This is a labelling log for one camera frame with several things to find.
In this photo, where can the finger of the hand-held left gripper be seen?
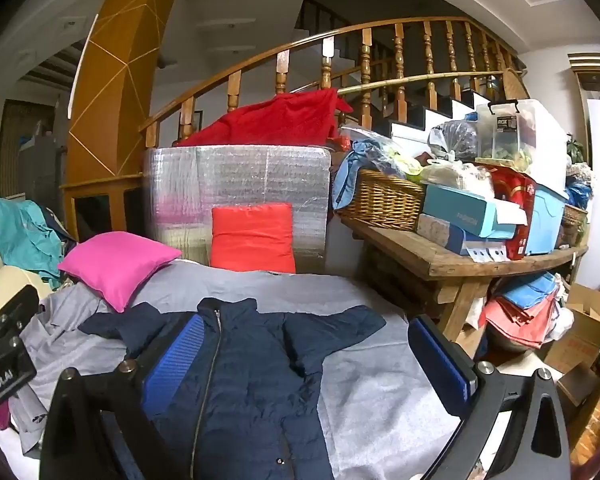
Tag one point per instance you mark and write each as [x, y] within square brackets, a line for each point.
[7, 310]

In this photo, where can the light blue storage bin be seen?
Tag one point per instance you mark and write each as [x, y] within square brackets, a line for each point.
[547, 220]

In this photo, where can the blue folded cloth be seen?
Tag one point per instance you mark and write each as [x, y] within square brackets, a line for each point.
[527, 290]

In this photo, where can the red pillow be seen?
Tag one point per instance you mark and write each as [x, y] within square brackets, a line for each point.
[252, 237]

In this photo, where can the grey bed sheet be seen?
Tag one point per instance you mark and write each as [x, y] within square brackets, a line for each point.
[370, 390]

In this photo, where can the cream leather sofa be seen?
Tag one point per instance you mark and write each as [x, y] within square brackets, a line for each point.
[5, 280]

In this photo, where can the black and white staircase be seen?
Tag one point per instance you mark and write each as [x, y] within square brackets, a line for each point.
[460, 110]

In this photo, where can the teal cardboard box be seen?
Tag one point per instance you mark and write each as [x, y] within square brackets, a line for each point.
[460, 210]

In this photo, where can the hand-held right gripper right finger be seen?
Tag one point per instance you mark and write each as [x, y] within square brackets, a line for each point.
[440, 365]

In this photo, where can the white plastic bag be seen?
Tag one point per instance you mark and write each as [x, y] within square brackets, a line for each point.
[455, 175]

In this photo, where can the wooden pillar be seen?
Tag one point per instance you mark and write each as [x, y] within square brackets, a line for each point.
[125, 85]

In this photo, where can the pink pillow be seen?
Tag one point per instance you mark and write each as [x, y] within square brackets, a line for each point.
[115, 265]

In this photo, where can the grey refrigerator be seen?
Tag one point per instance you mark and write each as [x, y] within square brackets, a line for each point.
[37, 165]

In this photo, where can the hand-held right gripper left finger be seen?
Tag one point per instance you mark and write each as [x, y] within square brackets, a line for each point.
[172, 365]

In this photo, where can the blue plastic bag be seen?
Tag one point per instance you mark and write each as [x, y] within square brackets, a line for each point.
[577, 192]

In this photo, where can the brown bamboo door curtain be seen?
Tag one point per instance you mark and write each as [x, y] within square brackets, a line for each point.
[15, 135]

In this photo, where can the silver foil mat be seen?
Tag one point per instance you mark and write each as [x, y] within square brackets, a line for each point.
[260, 175]

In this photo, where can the clear plastic storage box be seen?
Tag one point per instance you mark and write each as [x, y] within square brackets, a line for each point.
[540, 135]

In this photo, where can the wooden side table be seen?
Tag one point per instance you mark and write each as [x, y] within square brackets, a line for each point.
[445, 265]

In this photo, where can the teal shirt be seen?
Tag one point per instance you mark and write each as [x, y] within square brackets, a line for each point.
[25, 235]

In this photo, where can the grey shirt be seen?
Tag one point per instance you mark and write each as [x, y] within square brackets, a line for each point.
[55, 320]

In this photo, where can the yellow-green cloth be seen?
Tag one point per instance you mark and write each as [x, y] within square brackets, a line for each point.
[405, 162]

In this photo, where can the small dark wicker basket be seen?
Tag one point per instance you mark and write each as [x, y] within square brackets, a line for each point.
[572, 220]

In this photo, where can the red blanket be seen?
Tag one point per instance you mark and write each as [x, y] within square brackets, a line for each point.
[275, 120]

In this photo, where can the patterned cardboard box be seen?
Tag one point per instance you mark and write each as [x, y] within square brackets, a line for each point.
[440, 235]

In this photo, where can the navy puffer jacket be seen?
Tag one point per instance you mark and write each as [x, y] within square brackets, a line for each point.
[260, 375]

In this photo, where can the coral folded cloth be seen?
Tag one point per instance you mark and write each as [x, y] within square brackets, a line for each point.
[520, 317]

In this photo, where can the brown cardboard box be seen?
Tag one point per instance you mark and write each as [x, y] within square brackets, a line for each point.
[580, 340]

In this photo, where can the wooden stair railing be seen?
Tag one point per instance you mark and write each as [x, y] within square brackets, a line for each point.
[366, 55]

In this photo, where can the clear plastic bag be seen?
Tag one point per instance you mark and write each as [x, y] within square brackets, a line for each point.
[457, 140]

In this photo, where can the potted plant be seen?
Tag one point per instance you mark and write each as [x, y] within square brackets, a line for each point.
[575, 150]

